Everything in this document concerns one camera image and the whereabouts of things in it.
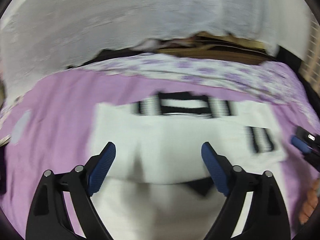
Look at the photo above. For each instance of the white lace cover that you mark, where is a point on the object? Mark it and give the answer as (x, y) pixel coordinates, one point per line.
(40, 37)

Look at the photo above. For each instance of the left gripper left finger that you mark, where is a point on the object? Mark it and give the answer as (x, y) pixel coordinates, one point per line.
(48, 217)

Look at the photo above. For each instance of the beige brick-pattern curtain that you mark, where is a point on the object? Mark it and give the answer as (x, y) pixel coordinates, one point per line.
(309, 68)

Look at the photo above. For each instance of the light blue fabric patch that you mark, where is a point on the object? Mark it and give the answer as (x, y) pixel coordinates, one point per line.
(19, 127)

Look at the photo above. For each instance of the person's right hand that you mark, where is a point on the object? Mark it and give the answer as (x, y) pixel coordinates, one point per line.
(311, 202)

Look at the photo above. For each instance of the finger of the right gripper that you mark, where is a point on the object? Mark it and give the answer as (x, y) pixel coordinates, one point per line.
(303, 145)

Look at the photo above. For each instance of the white black-striped knit sweater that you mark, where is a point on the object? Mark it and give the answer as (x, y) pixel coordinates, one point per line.
(158, 186)

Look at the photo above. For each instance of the purple bed sheet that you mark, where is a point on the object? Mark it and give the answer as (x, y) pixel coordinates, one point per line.
(57, 136)

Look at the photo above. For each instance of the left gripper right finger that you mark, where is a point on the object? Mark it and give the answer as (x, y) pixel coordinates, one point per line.
(254, 207)

